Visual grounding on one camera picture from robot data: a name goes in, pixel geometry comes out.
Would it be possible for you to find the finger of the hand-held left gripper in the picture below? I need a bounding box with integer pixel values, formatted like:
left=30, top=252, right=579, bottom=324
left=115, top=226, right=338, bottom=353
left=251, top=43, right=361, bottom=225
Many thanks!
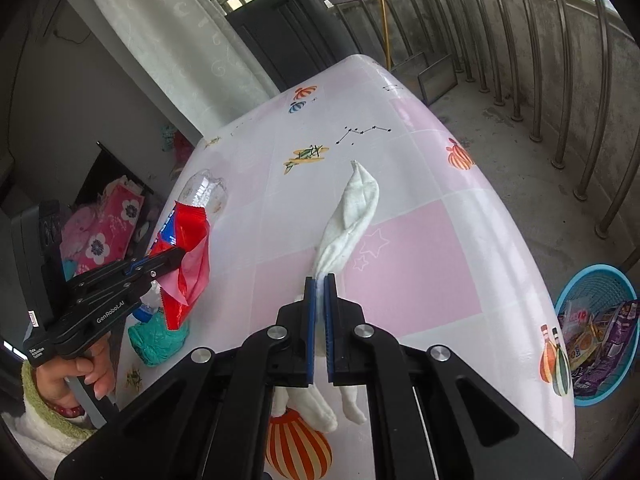
left=54, top=272, right=161, bottom=356
left=67, top=247, right=186, bottom=306

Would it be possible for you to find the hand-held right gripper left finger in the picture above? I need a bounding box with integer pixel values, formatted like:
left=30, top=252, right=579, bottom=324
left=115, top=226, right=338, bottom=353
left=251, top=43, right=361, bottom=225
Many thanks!
left=54, top=275, right=321, bottom=480

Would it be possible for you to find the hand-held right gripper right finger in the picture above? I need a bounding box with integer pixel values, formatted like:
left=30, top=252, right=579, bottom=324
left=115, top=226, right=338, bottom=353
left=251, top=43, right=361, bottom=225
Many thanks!
left=324, top=274, right=583, bottom=480

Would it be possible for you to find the red snack wrapper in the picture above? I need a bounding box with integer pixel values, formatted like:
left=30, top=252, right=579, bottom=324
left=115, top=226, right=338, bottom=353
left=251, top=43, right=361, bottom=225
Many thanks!
left=149, top=199, right=211, bottom=331

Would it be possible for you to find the white tissue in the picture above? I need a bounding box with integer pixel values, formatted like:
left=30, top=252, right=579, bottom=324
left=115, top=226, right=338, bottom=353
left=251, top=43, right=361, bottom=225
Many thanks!
left=270, top=159, right=381, bottom=434

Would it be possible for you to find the gold foil wrapper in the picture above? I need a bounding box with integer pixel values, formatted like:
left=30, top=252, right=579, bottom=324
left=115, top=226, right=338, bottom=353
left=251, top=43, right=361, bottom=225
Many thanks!
left=567, top=332, right=599, bottom=369

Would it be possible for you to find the blue plastic basket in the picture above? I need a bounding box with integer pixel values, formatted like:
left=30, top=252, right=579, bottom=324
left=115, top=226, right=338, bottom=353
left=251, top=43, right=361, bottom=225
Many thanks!
left=553, top=263, right=640, bottom=408

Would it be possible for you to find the small purple wrapper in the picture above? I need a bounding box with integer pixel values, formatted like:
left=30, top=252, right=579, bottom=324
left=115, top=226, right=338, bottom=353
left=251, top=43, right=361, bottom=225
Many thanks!
left=571, top=359, right=617, bottom=397

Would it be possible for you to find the large purple snack packet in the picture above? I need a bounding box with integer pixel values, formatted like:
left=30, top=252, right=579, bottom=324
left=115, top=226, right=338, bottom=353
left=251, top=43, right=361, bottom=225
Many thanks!
left=611, top=300, right=640, bottom=357

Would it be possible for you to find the person's left forearm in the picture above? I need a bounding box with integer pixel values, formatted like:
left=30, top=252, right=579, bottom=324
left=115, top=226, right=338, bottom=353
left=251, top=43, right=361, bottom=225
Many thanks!
left=0, top=360, right=104, bottom=480

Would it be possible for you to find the person's left hand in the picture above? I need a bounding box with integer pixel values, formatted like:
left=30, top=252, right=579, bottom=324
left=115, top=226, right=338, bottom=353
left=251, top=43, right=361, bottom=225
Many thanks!
left=37, top=339, right=116, bottom=412

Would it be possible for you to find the crumpled green plastic bag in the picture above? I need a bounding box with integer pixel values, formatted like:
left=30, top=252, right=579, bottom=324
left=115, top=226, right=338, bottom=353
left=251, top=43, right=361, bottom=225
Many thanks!
left=127, top=309, right=190, bottom=367

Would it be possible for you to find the pink floral bag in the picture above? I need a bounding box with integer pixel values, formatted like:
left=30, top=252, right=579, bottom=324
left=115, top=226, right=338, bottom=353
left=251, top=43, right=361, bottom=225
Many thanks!
left=59, top=174, right=146, bottom=277

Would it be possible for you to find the clear bottle with blue label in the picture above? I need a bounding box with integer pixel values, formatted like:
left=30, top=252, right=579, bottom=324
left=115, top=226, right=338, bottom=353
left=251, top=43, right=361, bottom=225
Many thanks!
left=132, top=168, right=230, bottom=322

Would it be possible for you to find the black panel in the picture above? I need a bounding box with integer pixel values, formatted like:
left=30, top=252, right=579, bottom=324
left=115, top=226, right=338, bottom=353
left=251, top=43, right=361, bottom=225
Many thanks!
left=74, top=142, right=156, bottom=207

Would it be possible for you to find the pink white printed tablecloth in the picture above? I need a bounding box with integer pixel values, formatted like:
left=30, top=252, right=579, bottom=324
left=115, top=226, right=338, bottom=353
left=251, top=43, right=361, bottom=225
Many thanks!
left=102, top=53, right=577, bottom=480

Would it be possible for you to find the teal pink plastic bag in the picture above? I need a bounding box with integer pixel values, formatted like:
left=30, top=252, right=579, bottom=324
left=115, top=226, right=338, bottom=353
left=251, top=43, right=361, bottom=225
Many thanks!
left=159, top=124, right=194, bottom=167

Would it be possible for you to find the white curtain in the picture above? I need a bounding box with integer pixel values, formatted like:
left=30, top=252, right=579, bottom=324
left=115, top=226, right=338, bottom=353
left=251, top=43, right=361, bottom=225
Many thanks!
left=75, top=0, right=282, bottom=137

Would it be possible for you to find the white packet with red print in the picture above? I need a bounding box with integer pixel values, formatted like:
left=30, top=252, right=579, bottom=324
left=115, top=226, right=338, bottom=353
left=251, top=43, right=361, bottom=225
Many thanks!
left=559, top=305, right=590, bottom=337

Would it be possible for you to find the metal framed glass pane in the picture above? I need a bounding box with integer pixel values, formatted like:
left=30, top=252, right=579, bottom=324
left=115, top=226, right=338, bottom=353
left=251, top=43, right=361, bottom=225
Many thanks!
left=389, top=51, right=427, bottom=74
left=417, top=54, right=459, bottom=106

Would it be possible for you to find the metal balcony railing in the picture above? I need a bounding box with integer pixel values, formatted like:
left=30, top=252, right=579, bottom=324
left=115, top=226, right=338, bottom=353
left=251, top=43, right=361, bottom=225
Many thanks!
left=390, top=0, right=640, bottom=273

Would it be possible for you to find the yellow pole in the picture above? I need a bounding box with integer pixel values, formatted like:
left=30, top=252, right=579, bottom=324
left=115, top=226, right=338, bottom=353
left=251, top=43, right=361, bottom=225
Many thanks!
left=374, top=0, right=394, bottom=69

